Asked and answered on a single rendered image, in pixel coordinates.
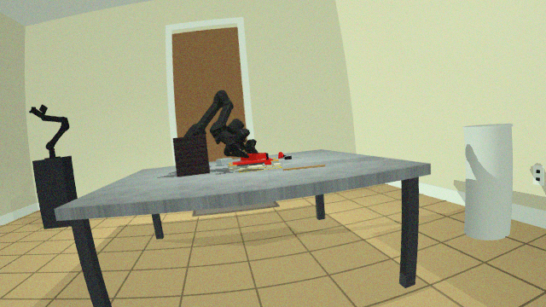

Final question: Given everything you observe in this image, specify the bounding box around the cream flat base plate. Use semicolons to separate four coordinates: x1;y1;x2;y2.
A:
229;158;282;171

